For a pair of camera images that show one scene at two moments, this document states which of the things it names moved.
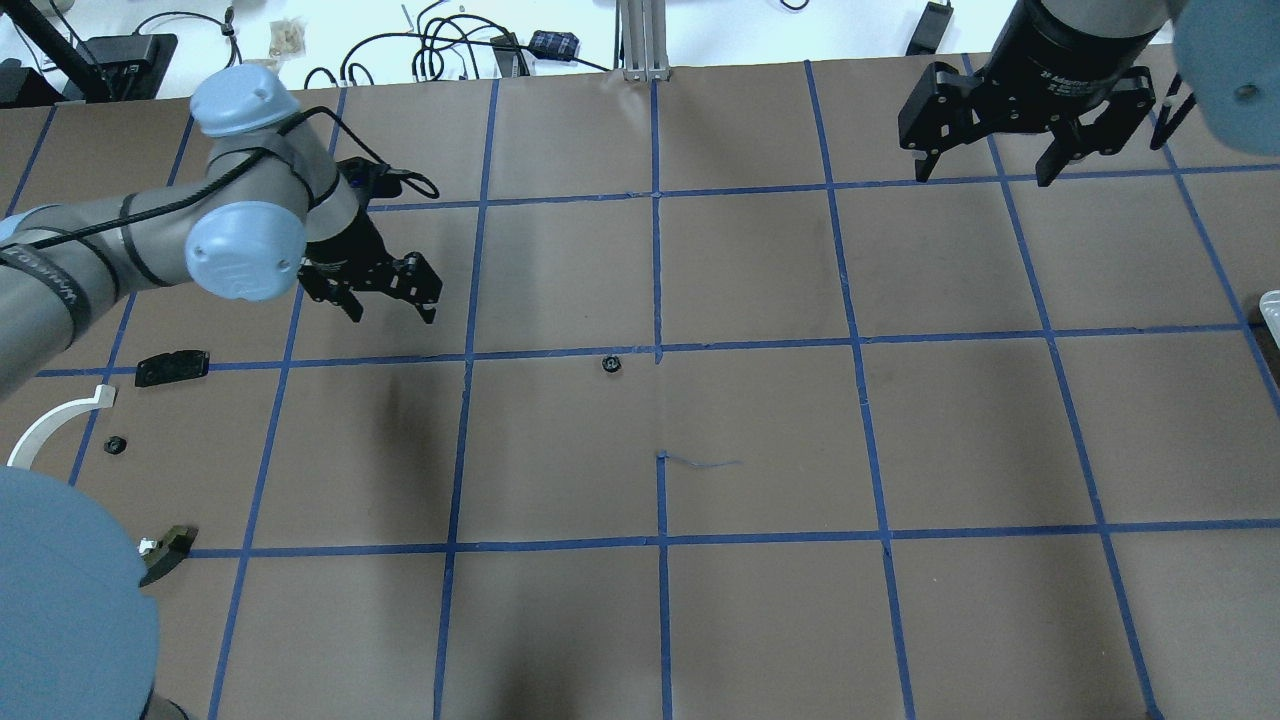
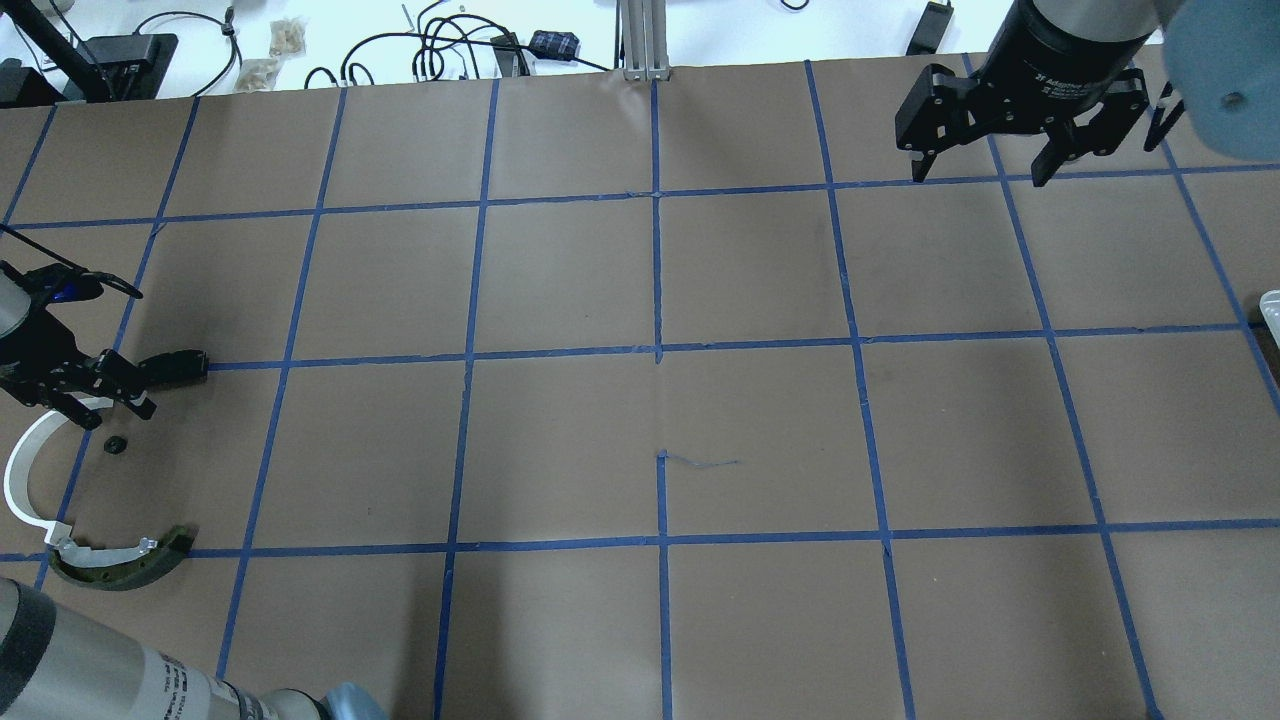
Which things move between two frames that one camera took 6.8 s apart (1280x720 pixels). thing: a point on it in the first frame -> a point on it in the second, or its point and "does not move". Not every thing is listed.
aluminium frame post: [645, 40] does not move
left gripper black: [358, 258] -> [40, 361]
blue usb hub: [554, 45] does not move
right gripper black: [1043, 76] does not move
